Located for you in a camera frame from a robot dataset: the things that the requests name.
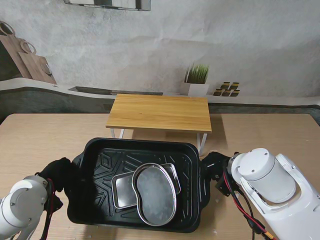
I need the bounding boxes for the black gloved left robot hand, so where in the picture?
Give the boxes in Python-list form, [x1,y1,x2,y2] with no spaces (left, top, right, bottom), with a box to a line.
[37,156,76,193]

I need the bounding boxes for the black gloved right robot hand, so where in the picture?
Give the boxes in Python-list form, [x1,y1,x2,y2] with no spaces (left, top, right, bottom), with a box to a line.
[201,151,233,182]

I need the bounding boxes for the large black baking tray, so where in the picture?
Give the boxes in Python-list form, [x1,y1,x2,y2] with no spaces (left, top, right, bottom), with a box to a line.
[66,136,213,230]

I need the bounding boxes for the rectangular steel tray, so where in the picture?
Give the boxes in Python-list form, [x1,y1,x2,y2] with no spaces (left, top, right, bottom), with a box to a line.
[111,162,181,210]

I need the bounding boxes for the kidney-shaped steel dish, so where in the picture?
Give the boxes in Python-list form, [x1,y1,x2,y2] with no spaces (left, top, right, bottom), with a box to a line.
[131,162,178,227]

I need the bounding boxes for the wooden shelf with white legs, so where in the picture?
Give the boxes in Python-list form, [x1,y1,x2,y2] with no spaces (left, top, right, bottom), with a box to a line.
[104,93,213,154]

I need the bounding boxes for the potted grass plant white pot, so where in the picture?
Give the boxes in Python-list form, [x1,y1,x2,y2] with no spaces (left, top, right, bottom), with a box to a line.
[180,62,210,96]

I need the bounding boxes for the brown wooden cutting board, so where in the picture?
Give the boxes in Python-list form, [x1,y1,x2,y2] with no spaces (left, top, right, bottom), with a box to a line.
[18,41,58,85]

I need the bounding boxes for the dark wooden cutting board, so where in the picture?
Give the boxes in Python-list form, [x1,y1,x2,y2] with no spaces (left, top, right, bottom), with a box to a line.
[0,19,33,80]

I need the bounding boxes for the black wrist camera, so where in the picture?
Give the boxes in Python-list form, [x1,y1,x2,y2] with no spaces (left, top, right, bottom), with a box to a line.
[42,191,64,213]
[214,174,235,198]

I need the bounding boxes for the red and black wrist cable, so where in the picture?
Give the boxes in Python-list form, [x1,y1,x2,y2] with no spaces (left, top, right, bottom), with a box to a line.
[222,169,278,240]
[40,178,55,240]

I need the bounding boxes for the hanging wall shelf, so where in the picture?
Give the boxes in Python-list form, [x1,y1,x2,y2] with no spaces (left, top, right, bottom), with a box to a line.
[63,0,152,12]

